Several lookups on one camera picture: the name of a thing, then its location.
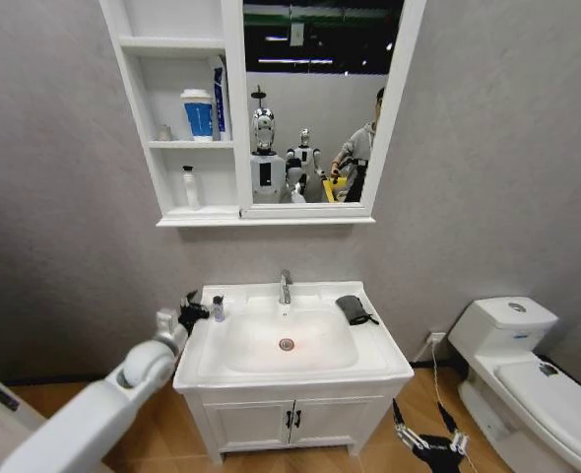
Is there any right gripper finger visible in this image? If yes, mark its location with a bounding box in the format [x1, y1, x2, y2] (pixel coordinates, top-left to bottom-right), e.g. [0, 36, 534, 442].
[436, 400, 471, 453]
[391, 397, 419, 452]

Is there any white ceramic washbasin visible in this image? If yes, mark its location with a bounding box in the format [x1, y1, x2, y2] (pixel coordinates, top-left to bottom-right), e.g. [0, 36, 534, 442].
[172, 280, 416, 394]

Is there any white vanity cabinet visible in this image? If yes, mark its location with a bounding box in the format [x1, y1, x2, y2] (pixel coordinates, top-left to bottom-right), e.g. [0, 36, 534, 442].
[183, 379, 406, 465]

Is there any grey folded towel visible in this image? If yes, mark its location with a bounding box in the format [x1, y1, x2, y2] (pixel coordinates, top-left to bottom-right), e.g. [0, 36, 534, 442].
[334, 294, 381, 327]

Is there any cabinet mirror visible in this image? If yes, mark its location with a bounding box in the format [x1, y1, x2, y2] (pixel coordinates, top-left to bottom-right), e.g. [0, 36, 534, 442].
[242, 0, 406, 206]

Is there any white toilet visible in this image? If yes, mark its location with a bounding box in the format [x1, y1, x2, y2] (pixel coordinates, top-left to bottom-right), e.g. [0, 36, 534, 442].
[447, 295, 581, 473]

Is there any chrome faucet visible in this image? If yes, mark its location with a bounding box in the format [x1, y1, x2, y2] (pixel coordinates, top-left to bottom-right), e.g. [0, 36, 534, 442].
[277, 268, 294, 305]

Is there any white bottle with black cap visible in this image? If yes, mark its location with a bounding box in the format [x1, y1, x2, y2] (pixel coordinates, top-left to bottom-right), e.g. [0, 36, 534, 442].
[180, 165, 204, 213]

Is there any blue and white cup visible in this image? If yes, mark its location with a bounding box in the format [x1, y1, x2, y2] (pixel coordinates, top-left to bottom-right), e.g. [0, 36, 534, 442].
[179, 88, 217, 143]

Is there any blue and white tube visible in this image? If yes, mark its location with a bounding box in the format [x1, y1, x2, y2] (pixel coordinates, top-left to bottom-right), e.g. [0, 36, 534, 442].
[211, 54, 233, 142]

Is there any white robot front shell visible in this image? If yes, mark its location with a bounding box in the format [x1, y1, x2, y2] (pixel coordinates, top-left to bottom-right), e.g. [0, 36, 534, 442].
[0, 363, 48, 473]

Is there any white power cable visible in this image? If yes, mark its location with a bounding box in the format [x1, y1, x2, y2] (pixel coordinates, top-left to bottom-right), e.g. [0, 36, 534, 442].
[430, 341, 444, 406]

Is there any white wall cabinet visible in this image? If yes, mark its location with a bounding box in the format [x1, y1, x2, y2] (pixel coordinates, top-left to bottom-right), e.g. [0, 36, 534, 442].
[97, 0, 427, 229]

